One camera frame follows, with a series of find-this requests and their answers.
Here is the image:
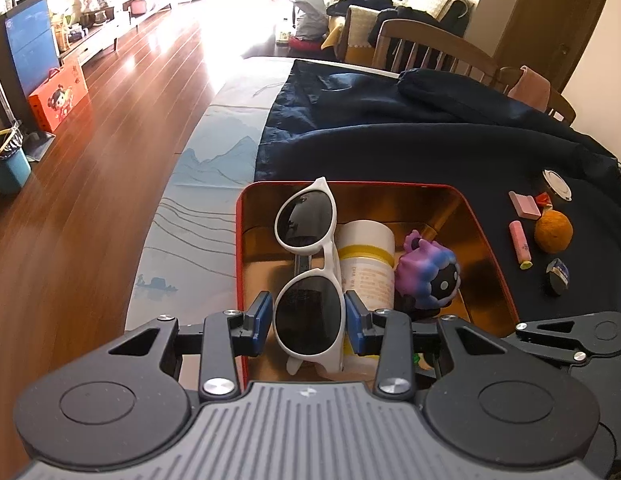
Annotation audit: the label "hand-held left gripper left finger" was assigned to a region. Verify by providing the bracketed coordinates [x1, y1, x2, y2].
[106, 291, 273, 404]

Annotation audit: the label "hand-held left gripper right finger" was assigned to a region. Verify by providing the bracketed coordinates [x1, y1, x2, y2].
[343, 291, 512, 404]

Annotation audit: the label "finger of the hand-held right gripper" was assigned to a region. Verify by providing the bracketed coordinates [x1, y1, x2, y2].
[515, 314, 592, 364]

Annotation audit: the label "white sunglasses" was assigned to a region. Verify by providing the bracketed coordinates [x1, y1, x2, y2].
[273, 176, 347, 375]

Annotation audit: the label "white yellow bottle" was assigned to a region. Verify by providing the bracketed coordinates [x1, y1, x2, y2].
[335, 220, 396, 361]

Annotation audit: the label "small black blue case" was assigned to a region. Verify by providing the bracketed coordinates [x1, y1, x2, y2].
[545, 258, 571, 297]

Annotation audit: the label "purple toy figure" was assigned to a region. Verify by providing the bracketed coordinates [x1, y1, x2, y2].
[393, 229, 462, 308]

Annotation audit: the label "orange tangerine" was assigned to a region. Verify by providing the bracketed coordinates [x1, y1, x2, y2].
[534, 210, 574, 253]

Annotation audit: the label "red tin box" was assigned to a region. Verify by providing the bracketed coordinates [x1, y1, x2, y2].
[235, 181, 520, 396]

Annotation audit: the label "pink eraser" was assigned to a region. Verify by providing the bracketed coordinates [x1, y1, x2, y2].
[508, 190, 543, 219]

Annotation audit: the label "landscape printed table cover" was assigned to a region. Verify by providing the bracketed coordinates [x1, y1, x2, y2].
[123, 55, 296, 333]

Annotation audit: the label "dark blue cloth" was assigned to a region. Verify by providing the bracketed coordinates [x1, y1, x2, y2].
[250, 58, 621, 341]

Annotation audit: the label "wooden chair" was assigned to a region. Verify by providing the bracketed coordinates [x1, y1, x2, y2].
[373, 19, 499, 86]
[495, 66, 577, 127]

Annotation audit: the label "pink cloth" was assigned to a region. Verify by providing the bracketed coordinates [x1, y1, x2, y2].
[508, 65, 552, 113]

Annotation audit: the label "grey dustpan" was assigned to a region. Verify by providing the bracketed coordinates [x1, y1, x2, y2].
[20, 130, 56, 161]

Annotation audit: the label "yellow blanket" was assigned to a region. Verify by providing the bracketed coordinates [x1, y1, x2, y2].
[321, 5, 379, 68]

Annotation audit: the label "blue trash bin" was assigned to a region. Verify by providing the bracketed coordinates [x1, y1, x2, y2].
[0, 127, 32, 196]

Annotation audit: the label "orange gift box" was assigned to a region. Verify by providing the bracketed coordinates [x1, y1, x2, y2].
[28, 55, 87, 134]

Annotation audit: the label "dark clothes pile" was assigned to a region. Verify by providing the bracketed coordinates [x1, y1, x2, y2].
[325, 0, 394, 18]
[368, 7, 441, 48]

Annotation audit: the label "grey white bag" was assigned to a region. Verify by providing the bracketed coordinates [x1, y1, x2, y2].
[285, 0, 329, 43]

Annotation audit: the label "brown wooden door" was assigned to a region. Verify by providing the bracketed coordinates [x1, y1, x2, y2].
[493, 0, 619, 93]

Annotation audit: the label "wooden television cabinet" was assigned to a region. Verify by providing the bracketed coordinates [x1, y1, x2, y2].
[53, 0, 178, 68]

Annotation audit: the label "cream sofa blanket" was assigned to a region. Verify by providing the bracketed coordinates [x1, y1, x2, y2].
[405, 0, 474, 36]

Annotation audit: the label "black cabinet blue panel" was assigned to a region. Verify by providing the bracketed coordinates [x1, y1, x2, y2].
[0, 0, 61, 128]

